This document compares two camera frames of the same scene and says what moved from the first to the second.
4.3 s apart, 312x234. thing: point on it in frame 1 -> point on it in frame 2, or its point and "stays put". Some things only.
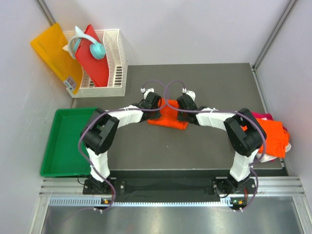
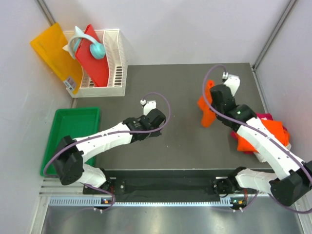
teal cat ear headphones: x=97 y=50 stays put
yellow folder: x=49 y=46 stays put
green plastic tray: x=65 y=154 stays put
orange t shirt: x=169 y=115 -> x=208 y=115
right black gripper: x=180 y=118 -> x=212 y=105
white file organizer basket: x=114 y=48 stays put
